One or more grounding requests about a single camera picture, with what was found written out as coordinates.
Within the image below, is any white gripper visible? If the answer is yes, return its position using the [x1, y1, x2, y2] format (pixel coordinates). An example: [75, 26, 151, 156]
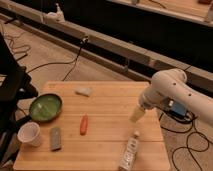
[130, 90, 160, 123]

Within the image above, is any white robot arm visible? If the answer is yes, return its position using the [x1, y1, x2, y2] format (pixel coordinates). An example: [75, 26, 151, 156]
[130, 68, 213, 127]

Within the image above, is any green ceramic bowl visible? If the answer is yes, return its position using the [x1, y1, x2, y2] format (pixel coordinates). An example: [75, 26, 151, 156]
[29, 93, 62, 122]

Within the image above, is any blue box on floor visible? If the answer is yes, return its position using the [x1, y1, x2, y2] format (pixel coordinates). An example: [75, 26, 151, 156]
[169, 100, 187, 117]

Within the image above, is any white squeeze bottle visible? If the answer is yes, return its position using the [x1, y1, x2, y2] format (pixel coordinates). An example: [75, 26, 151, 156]
[118, 131, 140, 171]

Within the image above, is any grey rectangular sponge block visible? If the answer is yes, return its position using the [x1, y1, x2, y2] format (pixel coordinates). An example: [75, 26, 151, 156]
[50, 127, 61, 151]

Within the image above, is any white paper cup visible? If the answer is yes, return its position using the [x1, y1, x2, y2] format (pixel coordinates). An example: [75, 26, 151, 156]
[18, 122, 42, 147]

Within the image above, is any white object on ledge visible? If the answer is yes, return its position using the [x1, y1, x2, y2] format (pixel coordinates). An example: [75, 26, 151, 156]
[46, 4, 65, 22]

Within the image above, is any black cable bundle right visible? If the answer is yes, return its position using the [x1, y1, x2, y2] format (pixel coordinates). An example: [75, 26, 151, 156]
[158, 110, 213, 171]

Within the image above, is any black floor cable left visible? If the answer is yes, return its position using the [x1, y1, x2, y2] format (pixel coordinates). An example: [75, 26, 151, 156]
[26, 35, 90, 82]

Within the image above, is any black chair frame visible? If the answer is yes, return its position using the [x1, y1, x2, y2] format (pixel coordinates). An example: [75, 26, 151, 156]
[0, 33, 38, 162]

